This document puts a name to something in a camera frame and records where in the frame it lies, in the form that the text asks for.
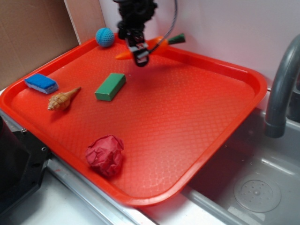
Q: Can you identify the red plastic tray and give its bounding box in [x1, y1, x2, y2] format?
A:
[0, 39, 267, 207]

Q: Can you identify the orange toy carrot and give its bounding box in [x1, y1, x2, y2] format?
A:
[115, 33, 186, 60]

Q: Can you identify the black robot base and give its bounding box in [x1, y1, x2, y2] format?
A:
[0, 118, 51, 215]

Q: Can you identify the crumpled red paper ball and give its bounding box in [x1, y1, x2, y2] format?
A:
[85, 135, 124, 177]

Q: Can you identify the green rectangular block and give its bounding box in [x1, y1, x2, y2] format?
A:
[95, 73, 126, 101]

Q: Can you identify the grey faucet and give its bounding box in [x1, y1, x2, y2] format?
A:
[264, 35, 300, 138]

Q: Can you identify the blue knitted ball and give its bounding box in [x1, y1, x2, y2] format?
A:
[95, 28, 114, 47]

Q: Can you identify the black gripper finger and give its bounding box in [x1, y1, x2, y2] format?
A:
[133, 49, 149, 67]
[125, 31, 148, 52]

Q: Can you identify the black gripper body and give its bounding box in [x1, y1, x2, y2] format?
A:
[113, 0, 158, 40]

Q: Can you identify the grey sink basin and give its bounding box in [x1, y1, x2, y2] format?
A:
[143, 110, 300, 225]

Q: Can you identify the brown cardboard panel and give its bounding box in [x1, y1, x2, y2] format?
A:
[0, 0, 78, 89]

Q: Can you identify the blue sponge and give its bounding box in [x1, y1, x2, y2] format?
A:
[24, 74, 59, 94]

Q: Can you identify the braided black white cable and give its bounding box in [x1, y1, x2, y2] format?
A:
[147, 0, 178, 54]

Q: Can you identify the tan spiral seashell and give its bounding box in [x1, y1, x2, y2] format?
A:
[47, 87, 81, 111]

